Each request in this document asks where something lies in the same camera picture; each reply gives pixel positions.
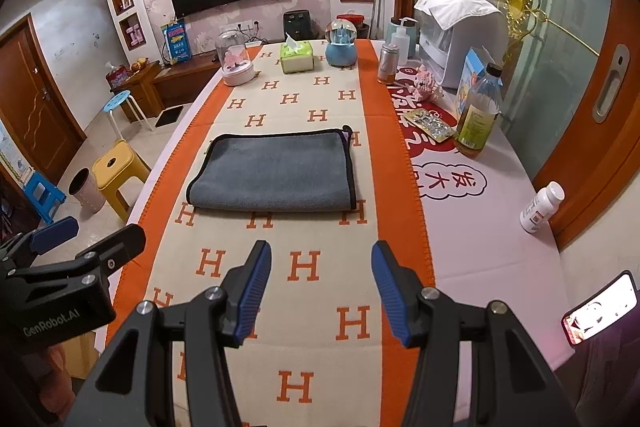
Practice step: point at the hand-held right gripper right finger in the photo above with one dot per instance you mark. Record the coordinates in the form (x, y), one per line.
(391, 282)

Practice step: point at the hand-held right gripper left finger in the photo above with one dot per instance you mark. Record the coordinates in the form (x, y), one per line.
(254, 281)

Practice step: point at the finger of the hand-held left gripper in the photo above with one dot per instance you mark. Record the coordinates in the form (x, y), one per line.
(54, 229)
(100, 252)

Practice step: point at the grey towel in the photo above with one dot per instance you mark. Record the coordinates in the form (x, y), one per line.
(272, 172)

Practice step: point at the person's left hand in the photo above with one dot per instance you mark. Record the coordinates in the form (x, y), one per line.
(50, 382)

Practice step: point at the blue step stool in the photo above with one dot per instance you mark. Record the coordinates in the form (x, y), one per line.
(42, 194)

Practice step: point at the pink waste bin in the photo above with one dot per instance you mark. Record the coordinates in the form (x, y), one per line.
(86, 189)

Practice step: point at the orange and cream printed blanket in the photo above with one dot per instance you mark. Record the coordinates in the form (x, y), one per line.
(280, 227)

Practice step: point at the yellow plastic stool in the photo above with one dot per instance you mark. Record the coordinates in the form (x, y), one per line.
(119, 174)

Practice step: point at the white printed tablecloth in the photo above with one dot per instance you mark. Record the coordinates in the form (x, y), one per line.
(480, 217)

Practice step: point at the blue round stool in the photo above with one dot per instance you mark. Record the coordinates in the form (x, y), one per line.
(125, 107)

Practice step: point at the pill blister pack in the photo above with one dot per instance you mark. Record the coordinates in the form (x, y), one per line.
(434, 125)

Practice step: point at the red tissue pack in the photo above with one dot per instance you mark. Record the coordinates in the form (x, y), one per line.
(118, 77)

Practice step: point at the white pill bottle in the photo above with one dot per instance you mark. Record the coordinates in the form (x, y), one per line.
(541, 206)

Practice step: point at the wooden tv cabinet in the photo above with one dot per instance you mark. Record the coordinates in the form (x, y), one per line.
(160, 82)

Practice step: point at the yellow liquid glass bottle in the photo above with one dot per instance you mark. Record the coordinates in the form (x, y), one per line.
(479, 114)

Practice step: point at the pink plush toy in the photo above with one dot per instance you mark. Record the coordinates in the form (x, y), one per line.
(426, 83)

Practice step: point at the smartphone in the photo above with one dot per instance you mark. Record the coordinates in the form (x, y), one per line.
(600, 307)

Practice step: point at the colourful cardboard box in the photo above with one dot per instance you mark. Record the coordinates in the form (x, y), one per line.
(472, 79)

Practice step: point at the metal can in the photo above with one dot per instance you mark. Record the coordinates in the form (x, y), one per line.
(389, 63)

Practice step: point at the pink glass dome lamp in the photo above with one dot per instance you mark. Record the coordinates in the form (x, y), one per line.
(236, 59)

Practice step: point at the blue printed box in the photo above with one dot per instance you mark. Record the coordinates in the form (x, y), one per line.
(176, 42)

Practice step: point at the green tissue box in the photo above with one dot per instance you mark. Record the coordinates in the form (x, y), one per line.
(296, 57)

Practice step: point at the blue snow globe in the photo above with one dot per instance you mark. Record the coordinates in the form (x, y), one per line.
(341, 44)

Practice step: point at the white squeeze bottle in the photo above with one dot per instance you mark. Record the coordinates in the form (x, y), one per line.
(401, 38)

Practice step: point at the teal tumbler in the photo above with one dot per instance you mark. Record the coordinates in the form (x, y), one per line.
(400, 36)

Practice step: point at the white countertop appliance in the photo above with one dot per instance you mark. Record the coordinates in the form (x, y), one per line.
(462, 37)

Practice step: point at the black air fryer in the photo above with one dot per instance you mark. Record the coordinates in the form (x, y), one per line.
(297, 23)

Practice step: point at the red lidded pot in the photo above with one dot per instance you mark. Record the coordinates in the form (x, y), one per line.
(350, 21)

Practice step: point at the wooden sliding glass door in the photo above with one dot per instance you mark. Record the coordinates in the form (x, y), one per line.
(580, 72)

